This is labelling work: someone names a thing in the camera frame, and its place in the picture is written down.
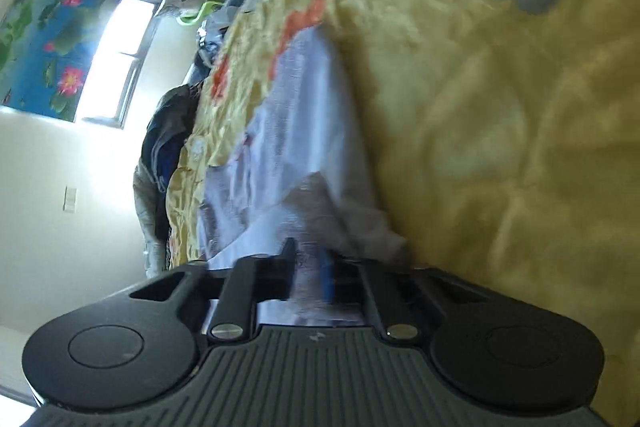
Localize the window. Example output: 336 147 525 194
75 0 166 130

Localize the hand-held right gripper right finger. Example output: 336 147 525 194
319 248 481 340

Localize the yellow carrot print quilt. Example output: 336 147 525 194
165 0 640 358

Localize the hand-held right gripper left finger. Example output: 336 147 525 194
127 237 297 342

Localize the lotus wall poster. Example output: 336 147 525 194
0 0 132 124

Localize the light blue knit sweater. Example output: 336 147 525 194
195 24 413 328

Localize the pile of dark folded clothes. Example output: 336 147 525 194
132 82 206 243

